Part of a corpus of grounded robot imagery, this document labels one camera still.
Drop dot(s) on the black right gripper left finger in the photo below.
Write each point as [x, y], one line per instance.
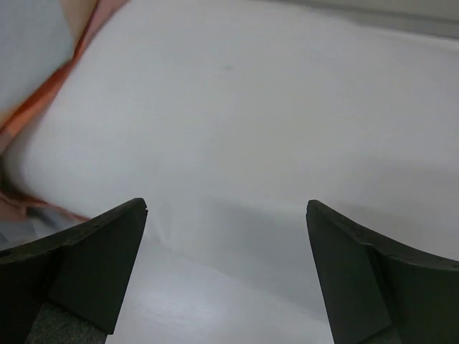
[69, 287]

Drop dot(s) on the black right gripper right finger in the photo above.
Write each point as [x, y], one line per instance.
[378, 290]

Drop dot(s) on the white pillow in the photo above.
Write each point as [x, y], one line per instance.
[227, 117]

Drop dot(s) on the orange grey checked pillowcase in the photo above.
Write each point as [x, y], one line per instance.
[41, 42]

